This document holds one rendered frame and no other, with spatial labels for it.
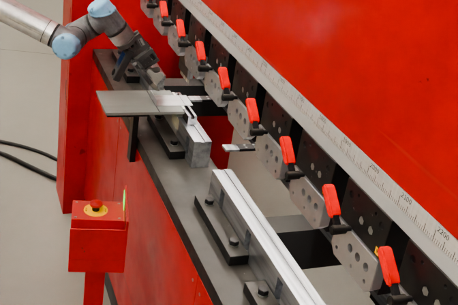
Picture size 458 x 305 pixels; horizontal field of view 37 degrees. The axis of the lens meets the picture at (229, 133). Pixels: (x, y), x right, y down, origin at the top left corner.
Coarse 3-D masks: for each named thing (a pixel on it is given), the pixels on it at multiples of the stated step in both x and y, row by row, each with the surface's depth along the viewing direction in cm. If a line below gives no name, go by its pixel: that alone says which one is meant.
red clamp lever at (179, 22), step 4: (176, 20) 210; (180, 20) 210; (176, 24) 210; (180, 24) 209; (180, 28) 208; (184, 28) 209; (180, 32) 208; (184, 32) 208; (180, 36) 208; (184, 36) 208; (184, 40) 208; (180, 44) 206; (184, 44) 207; (188, 44) 207
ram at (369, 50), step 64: (256, 0) 163; (320, 0) 135; (384, 0) 114; (448, 0) 100; (320, 64) 135; (384, 64) 115; (448, 64) 100; (384, 128) 116; (448, 128) 100; (448, 192) 101
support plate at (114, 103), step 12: (108, 96) 227; (120, 96) 229; (132, 96) 230; (144, 96) 232; (108, 108) 219; (120, 108) 220; (132, 108) 221; (144, 108) 223; (156, 108) 224; (168, 108) 225; (180, 108) 227
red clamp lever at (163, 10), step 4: (160, 4) 226; (164, 4) 226; (160, 8) 226; (164, 8) 225; (160, 12) 226; (164, 12) 224; (164, 16) 224; (164, 20) 224; (164, 24) 223; (168, 24) 223; (172, 24) 224
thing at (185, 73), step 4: (180, 56) 230; (180, 60) 230; (184, 60) 226; (180, 64) 230; (184, 64) 226; (180, 68) 231; (184, 68) 226; (180, 72) 234; (184, 72) 227; (188, 72) 223; (184, 76) 230; (188, 76) 224; (192, 76) 225; (188, 80) 226
